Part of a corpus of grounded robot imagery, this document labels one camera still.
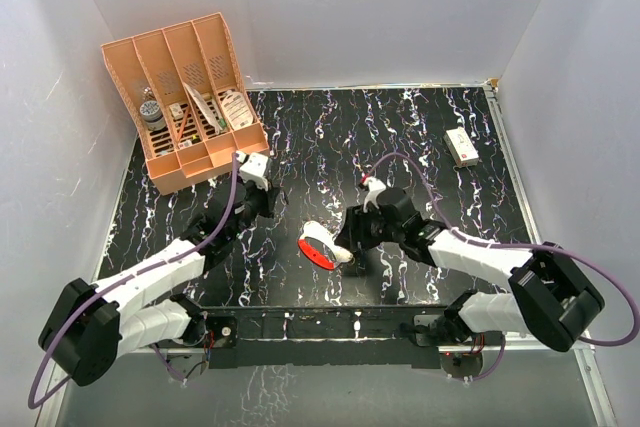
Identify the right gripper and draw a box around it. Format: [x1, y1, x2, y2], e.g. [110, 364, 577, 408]
[335, 201, 403, 252]

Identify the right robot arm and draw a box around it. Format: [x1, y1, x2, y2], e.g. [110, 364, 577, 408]
[335, 188, 605, 352]

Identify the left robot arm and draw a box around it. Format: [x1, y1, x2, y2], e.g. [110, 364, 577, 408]
[38, 181, 281, 386]

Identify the white blister pack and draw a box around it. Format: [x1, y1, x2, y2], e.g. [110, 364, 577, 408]
[221, 90, 254, 130]

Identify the white paper packet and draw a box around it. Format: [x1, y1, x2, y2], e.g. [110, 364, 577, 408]
[183, 82, 225, 134]

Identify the orange pencil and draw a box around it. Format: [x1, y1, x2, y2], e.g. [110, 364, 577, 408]
[176, 105, 192, 144]

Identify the small white card box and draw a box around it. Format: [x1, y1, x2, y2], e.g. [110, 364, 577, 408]
[169, 103, 184, 121]

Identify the small white cardboard box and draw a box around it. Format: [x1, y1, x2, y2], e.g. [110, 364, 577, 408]
[444, 127, 479, 168]

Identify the orange plastic desk organizer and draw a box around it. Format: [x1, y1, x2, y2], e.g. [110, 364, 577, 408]
[102, 13, 269, 195]

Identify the round grey tin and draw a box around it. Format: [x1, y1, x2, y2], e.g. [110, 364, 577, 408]
[139, 100, 166, 131]

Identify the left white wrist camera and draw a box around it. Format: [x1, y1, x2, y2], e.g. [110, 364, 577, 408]
[236, 151, 271, 191]

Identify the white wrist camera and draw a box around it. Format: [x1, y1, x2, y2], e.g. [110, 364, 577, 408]
[362, 176, 387, 212]
[236, 151, 271, 191]

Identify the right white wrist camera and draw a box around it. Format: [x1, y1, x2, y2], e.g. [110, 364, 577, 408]
[362, 176, 387, 212]

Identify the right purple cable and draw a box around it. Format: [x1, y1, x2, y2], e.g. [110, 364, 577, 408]
[362, 152, 640, 382]

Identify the purple cable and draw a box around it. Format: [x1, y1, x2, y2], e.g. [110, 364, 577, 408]
[27, 150, 244, 409]
[362, 152, 640, 382]

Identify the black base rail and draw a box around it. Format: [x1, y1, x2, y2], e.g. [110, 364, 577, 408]
[149, 304, 506, 371]

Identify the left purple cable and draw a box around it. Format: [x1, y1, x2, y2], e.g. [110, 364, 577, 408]
[27, 150, 244, 409]

